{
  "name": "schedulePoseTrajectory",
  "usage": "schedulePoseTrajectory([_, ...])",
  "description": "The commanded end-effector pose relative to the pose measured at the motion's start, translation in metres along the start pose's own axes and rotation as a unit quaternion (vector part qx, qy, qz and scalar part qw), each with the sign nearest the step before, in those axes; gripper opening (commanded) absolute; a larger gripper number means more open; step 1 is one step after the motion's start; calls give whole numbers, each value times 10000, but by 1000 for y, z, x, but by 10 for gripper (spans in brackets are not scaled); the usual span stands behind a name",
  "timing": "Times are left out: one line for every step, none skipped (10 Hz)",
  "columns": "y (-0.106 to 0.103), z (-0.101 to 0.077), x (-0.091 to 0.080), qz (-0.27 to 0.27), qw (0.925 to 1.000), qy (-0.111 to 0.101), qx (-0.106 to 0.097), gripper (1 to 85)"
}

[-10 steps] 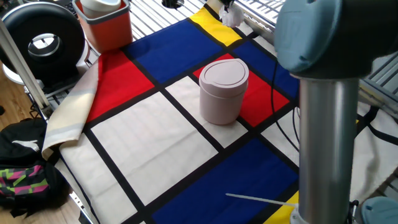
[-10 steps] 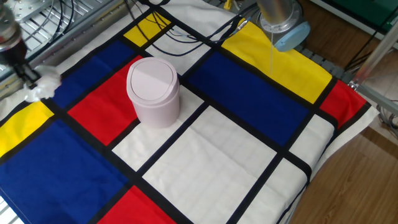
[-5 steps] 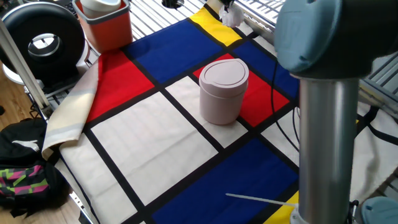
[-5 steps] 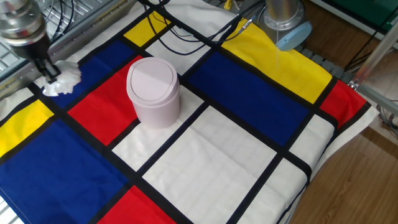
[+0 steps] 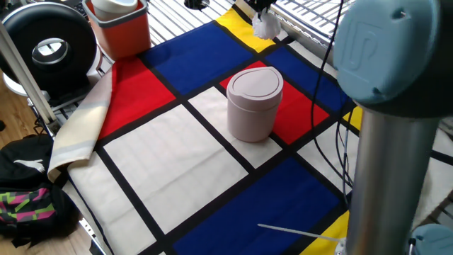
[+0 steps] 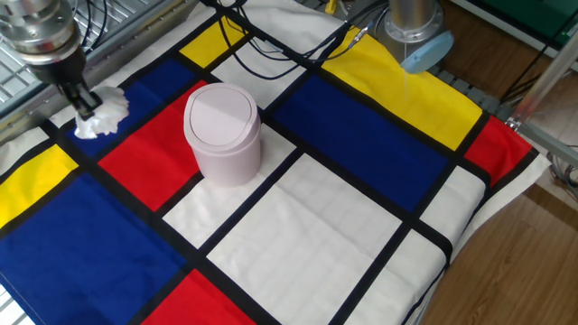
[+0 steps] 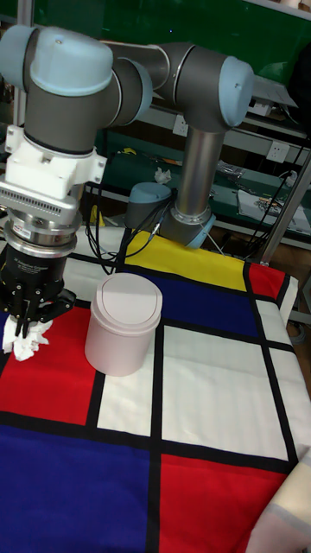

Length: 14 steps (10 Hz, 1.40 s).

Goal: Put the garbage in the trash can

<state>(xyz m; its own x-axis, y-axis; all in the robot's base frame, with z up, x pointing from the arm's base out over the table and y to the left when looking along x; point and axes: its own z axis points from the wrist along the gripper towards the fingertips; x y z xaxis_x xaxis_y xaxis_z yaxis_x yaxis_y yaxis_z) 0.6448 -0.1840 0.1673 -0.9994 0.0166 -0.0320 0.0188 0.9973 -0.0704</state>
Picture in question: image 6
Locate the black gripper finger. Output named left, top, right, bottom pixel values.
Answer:
left=75, top=85, right=104, bottom=116
left=57, top=81, right=87, bottom=119

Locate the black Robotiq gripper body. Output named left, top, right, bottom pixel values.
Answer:
left=27, top=46, right=89, bottom=88

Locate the white tissue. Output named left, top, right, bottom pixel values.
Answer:
left=73, top=85, right=131, bottom=140

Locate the pink swing-lid trash can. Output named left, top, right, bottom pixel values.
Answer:
left=182, top=82, right=263, bottom=189

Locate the Mondrian colour-block tablecloth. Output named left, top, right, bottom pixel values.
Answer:
left=0, top=0, right=553, bottom=325

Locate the black cable bundle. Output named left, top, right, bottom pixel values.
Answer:
left=198, top=0, right=377, bottom=82

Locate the silver cable plug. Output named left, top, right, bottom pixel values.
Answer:
left=350, top=24, right=374, bottom=46

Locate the aluminium frame post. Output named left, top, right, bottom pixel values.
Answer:
left=505, top=39, right=578, bottom=132

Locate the aluminium frame beam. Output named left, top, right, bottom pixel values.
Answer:
left=517, top=120, right=578, bottom=169

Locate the grey cable bundle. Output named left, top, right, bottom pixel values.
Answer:
left=545, top=144, right=578, bottom=202

